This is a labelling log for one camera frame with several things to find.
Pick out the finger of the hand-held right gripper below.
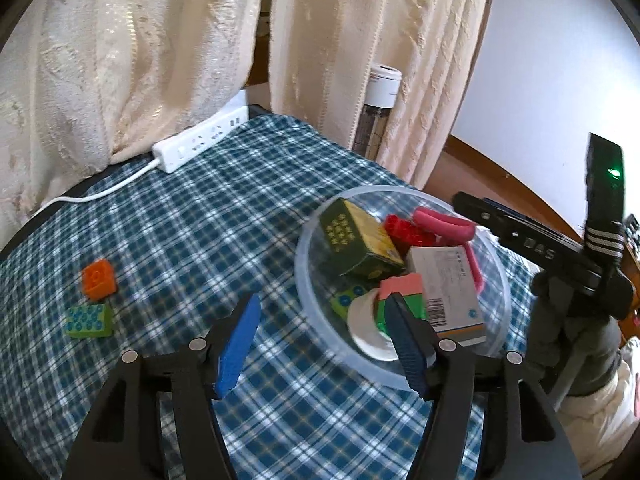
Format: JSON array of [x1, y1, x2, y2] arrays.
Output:
[[452, 191, 507, 235]]

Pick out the dark green box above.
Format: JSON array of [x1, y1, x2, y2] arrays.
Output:
[[318, 197, 406, 282]]

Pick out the white power strip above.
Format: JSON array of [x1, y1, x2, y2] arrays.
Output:
[[151, 105, 250, 175]]

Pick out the orange building block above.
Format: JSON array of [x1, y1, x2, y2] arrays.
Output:
[[81, 258, 119, 302]]

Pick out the green block with blue dots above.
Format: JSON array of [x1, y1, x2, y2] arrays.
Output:
[[329, 283, 379, 321], [63, 301, 114, 340]]

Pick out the pink flower-shaped block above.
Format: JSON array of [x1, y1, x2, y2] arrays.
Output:
[[378, 273, 426, 301]]

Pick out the white tape roll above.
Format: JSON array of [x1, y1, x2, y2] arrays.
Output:
[[347, 292, 401, 363]]

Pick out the white power cable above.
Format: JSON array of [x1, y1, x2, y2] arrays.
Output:
[[29, 157, 164, 222]]

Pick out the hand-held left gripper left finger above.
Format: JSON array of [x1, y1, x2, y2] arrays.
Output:
[[60, 292, 263, 480]]

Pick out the white and blue medicine box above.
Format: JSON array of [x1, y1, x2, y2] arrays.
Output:
[[403, 244, 487, 349]]

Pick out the cream patterned curtain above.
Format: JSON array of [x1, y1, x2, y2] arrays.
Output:
[[0, 0, 271, 241], [267, 0, 499, 194]]

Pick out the red building block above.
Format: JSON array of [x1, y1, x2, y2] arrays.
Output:
[[383, 213, 435, 256]]

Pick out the pink curved foam piece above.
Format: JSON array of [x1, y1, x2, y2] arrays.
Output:
[[412, 205, 485, 294]]

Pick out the person's right hand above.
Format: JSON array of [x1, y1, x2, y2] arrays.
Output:
[[529, 269, 624, 402]]

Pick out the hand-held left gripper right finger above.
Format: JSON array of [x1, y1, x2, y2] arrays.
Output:
[[383, 292, 584, 480]]

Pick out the blue plaid cloth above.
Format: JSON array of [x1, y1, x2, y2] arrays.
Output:
[[0, 113, 551, 480]]

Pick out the white and grey air purifier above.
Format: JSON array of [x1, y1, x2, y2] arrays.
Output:
[[351, 62, 404, 161]]

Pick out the green hexagonal block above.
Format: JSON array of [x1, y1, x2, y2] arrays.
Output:
[[374, 292, 429, 336]]

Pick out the clear plastic bowl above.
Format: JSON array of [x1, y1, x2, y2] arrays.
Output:
[[293, 184, 512, 394]]

